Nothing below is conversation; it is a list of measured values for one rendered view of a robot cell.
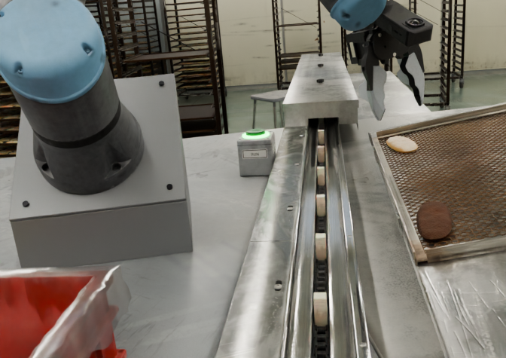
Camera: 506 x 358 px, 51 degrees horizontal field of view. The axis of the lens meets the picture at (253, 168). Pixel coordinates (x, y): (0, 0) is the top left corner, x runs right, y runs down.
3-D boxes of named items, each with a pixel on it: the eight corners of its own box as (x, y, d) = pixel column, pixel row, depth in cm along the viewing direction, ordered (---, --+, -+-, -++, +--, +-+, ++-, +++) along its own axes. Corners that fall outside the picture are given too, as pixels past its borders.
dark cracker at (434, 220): (416, 206, 65) (415, 198, 65) (449, 202, 64) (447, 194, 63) (417, 243, 56) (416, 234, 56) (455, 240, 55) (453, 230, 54)
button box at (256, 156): (245, 181, 114) (240, 131, 111) (281, 179, 113) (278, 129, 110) (239, 194, 106) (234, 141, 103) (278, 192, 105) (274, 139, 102)
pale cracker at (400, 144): (382, 142, 95) (381, 136, 95) (402, 137, 95) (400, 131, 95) (400, 155, 86) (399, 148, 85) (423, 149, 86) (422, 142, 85)
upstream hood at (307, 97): (302, 70, 246) (301, 52, 243) (341, 68, 243) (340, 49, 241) (284, 133, 127) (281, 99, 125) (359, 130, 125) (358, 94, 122)
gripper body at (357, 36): (386, 56, 94) (373, -12, 91) (417, 54, 86) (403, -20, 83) (350, 68, 92) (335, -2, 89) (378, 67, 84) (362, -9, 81)
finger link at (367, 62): (382, 91, 88) (386, 38, 87) (388, 92, 87) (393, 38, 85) (358, 90, 87) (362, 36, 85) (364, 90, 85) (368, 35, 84)
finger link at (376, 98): (365, 118, 93) (370, 65, 91) (384, 120, 87) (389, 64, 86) (349, 117, 92) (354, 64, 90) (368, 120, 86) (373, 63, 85)
